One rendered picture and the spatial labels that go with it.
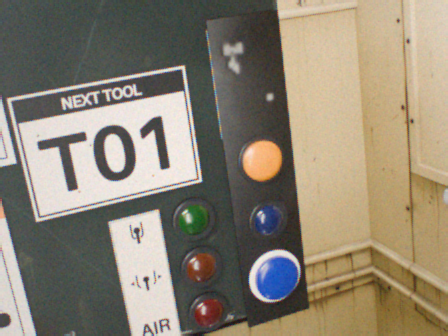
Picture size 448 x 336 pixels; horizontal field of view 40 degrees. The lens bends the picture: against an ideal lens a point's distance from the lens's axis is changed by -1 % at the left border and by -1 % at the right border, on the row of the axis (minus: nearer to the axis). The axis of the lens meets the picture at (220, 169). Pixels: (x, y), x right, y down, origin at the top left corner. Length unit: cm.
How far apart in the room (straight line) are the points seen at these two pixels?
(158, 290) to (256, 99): 13
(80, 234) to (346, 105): 131
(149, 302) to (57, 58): 16
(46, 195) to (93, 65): 8
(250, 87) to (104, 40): 9
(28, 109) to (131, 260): 11
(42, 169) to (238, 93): 12
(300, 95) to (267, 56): 118
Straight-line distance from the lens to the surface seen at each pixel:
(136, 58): 35
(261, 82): 37
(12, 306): 37
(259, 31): 37
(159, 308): 39
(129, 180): 36
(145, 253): 37
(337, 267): 174
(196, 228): 37
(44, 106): 34
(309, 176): 161
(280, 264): 40
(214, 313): 40
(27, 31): 34
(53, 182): 35
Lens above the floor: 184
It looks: 17 degrees down
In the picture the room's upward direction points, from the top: 8 degrees counter-clockwise
